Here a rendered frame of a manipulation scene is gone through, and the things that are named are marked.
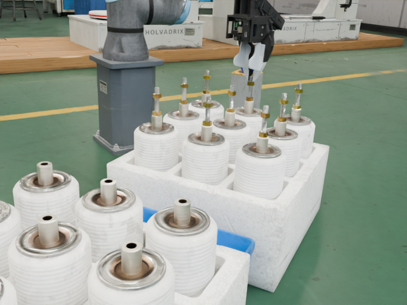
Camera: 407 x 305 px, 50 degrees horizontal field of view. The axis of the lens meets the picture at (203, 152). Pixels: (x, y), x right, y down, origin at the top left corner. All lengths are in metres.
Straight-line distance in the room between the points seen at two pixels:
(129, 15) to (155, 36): 1.72
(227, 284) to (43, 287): 0.23
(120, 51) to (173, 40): 1.80
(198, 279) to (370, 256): 0.55
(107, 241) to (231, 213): 0.29
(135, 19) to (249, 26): 0.53
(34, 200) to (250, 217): 0.38
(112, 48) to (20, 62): 1.39
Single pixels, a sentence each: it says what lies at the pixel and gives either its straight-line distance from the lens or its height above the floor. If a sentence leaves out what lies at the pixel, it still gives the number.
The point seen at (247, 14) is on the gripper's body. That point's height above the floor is 0.48.
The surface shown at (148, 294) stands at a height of 0.25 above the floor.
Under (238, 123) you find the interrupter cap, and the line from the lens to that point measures 1.00.
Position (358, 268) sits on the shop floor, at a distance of 1.01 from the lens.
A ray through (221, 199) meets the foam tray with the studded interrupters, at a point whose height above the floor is 0.17.
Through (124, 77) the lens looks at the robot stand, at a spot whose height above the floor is 0.25.
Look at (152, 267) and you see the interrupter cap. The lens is 0.50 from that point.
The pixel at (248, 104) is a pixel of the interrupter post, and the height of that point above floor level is 0.27.
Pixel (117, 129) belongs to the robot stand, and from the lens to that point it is 1.47.
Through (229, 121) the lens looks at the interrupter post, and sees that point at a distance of 0.98.
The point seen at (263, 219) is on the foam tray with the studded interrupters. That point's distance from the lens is 0.82.
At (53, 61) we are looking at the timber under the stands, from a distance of 2.83.
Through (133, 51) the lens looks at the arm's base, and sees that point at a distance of 1.43.
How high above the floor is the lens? 0.55
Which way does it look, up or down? 21 degrees down
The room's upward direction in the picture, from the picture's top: 3 degrees clockwise
